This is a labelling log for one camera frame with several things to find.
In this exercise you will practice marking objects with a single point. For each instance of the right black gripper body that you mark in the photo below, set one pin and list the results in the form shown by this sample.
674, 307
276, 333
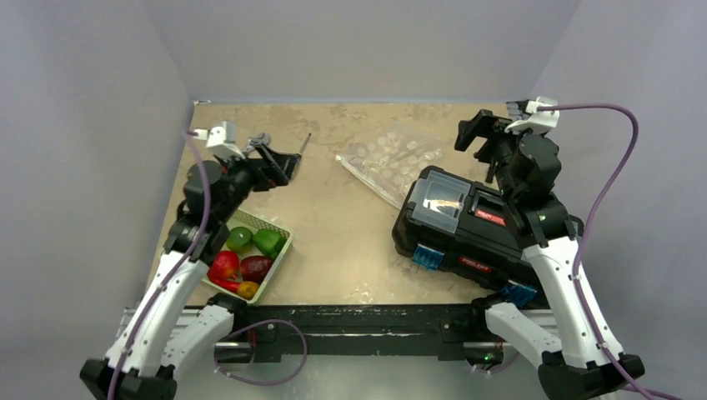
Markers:
491, 139

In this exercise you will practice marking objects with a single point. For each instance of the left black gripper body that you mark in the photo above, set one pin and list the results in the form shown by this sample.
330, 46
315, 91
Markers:
258, 178

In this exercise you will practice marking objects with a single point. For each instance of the green lime toy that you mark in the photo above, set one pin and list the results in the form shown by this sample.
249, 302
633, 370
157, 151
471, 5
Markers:
240, 240

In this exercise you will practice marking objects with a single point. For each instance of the red apple toy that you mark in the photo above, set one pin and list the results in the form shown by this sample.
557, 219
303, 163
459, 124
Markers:
225, 266

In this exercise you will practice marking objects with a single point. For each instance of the clear zip top bag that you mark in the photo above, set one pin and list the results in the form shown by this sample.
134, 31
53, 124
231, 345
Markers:
390, 160

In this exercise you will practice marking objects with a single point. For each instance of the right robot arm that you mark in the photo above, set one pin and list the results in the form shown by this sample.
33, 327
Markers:
583, 359

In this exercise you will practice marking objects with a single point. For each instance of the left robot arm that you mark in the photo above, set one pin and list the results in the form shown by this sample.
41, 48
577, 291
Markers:
148, 357

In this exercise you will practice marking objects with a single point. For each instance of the yellow black screwdriver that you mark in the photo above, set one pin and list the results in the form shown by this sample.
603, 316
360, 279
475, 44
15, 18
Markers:
304, 144

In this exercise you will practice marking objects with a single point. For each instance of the green plastic basket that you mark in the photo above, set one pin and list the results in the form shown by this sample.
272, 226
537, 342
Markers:
254, 223

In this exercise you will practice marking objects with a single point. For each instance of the green bell pepper toy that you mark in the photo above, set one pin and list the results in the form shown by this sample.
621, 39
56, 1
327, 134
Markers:
269, 242

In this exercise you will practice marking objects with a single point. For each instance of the black tool box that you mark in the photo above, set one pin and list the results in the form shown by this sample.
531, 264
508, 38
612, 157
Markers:
454, 225

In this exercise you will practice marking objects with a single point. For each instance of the dark red fruit toy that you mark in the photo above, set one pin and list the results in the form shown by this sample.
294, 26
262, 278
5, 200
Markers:
255, 268

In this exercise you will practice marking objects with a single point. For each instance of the red chili pepper toy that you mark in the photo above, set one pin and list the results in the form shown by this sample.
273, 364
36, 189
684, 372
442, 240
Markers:
226, 284

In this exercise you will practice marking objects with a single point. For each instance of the orange small fruit toy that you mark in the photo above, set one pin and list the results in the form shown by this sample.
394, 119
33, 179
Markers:
247, 290

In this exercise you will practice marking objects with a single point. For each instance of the red handled adjustable wrench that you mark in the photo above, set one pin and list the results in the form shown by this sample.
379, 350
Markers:
261, 140

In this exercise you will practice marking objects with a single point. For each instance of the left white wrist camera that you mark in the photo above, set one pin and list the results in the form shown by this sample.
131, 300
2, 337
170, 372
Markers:
220, 140

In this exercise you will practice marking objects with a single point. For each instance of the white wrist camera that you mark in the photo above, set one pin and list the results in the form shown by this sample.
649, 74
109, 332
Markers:
220, 140
528, 115

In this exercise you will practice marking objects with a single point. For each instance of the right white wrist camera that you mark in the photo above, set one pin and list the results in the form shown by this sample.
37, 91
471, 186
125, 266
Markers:
528, 115

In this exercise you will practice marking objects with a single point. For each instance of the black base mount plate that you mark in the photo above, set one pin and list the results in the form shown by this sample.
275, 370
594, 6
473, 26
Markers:
448, 332

